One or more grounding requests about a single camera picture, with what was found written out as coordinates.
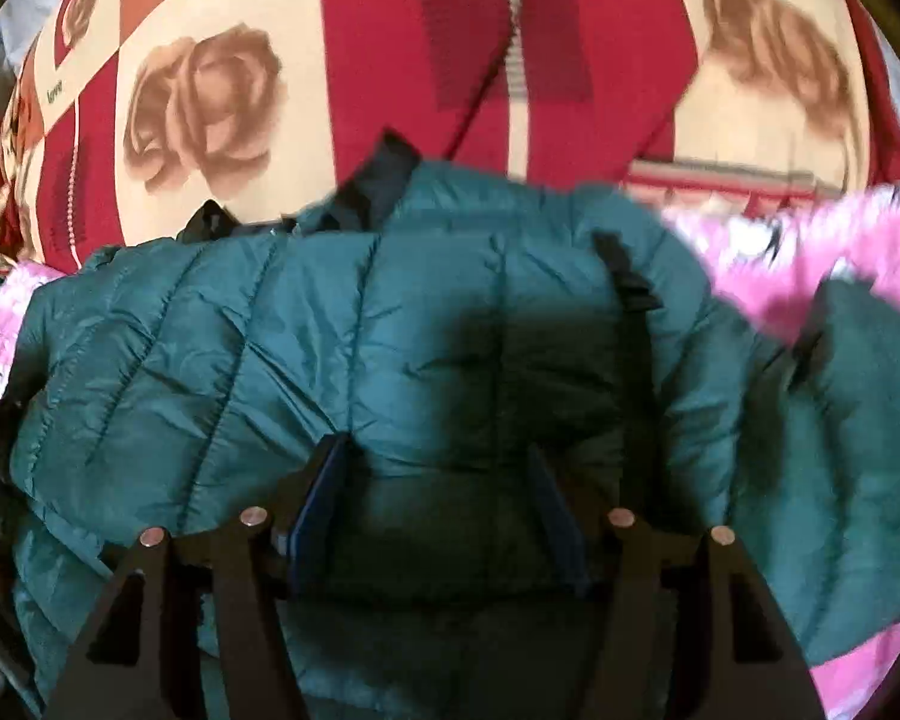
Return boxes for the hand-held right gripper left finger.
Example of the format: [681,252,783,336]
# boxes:
[45,431,361,720]

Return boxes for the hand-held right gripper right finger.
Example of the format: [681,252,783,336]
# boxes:
[525,442,830,720]

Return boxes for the teal quilted puffer jacket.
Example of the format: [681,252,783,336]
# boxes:
[0,131,900,720]

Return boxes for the pink penguin print blanket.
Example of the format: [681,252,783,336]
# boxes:
[0,184,900,720]

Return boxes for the grey crumpled cloth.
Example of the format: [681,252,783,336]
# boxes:
[0,11,50,102]

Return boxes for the red cream rose print blanket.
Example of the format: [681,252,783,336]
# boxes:
[0,0,900,271]

